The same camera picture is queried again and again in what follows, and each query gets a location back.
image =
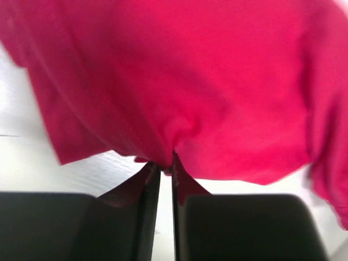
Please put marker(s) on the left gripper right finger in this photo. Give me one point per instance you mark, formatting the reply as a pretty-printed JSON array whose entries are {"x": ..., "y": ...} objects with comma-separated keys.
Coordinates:
[{"x": 240, "y": 227}]

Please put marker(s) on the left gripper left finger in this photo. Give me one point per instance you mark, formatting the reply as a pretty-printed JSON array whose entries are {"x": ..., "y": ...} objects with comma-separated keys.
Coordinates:
[{"x": 118, "y": 225}]

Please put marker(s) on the magenta t-shirt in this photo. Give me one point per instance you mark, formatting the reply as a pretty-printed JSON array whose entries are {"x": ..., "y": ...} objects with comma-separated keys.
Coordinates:
[{"x": 240, "y": 90}]

